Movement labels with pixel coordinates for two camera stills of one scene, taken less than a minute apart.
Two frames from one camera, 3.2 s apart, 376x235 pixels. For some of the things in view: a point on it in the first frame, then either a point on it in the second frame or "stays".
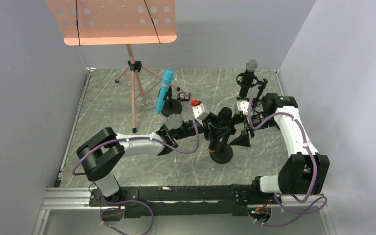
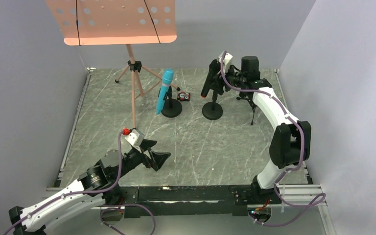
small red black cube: (183, 96) stays
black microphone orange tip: (223, 120) to (213, 70)
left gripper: (211, 126) to (145, 155)
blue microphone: (167, 81) stays
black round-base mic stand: (171, 105) stays
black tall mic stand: (223, 152) to (213, 110)
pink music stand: (94, 22) stays
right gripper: (244, 122) to (214, 71)
